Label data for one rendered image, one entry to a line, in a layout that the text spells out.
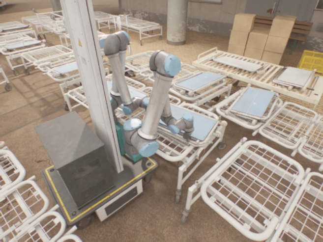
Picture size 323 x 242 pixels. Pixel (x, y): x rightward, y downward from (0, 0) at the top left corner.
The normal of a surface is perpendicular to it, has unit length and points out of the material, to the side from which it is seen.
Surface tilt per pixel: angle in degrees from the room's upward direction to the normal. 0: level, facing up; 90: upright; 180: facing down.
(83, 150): 0
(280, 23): 90
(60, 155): 0
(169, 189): 0
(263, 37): 90
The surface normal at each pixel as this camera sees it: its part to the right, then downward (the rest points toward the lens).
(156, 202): 0.00, -0.79
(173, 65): 0.60, 0.39
